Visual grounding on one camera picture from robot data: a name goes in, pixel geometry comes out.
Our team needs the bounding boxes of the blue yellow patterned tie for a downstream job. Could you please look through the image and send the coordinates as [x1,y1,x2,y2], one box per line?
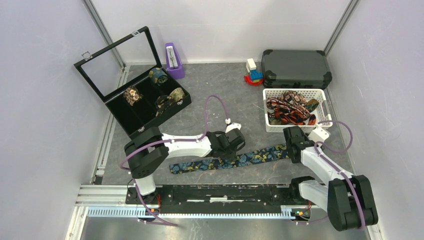
[169,144,289,175]

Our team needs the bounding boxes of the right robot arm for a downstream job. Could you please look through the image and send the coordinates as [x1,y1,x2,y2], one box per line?
[283,125,379,232]

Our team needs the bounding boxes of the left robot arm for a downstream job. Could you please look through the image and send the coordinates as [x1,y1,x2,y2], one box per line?
[124,122,246,204]

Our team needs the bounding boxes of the orange black tie pile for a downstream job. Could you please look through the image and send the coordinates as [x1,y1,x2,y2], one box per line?
[265,90,319,126]

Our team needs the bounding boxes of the white plastic basket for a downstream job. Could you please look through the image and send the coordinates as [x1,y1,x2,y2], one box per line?
[262,88,333,133]

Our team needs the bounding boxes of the rolled olive gold tie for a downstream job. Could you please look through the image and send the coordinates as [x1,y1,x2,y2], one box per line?
[169,87,186,103]

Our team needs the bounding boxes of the dark grey hard case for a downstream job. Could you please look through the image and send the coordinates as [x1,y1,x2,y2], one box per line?
[261,49,333,90]

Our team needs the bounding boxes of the colourful toy block stack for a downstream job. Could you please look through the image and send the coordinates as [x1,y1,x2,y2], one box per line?
[244,58,264,86]

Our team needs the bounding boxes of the purple metronome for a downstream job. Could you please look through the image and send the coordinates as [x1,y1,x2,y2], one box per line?
[165,42,185,80]

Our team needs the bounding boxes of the rolled teal tie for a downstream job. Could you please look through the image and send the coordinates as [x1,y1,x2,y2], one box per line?
[148,67,168,86]

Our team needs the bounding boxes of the rolled brown floral tie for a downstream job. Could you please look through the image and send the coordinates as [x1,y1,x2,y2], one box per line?
[123,87,144,106]

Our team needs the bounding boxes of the black tie display box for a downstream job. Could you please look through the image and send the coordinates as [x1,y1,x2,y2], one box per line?
[74,26,192,137]

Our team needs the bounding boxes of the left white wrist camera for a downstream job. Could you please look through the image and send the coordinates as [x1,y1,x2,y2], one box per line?
[225,119,242,133]

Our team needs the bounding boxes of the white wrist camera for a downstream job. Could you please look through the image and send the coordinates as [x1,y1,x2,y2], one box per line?
[225,119,242,133]
[308,126,331,143]

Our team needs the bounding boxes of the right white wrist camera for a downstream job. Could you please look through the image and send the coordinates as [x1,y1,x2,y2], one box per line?
[308,126,331,143]

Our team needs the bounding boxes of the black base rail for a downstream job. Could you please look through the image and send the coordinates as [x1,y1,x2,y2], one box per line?
[125,184,315,214]

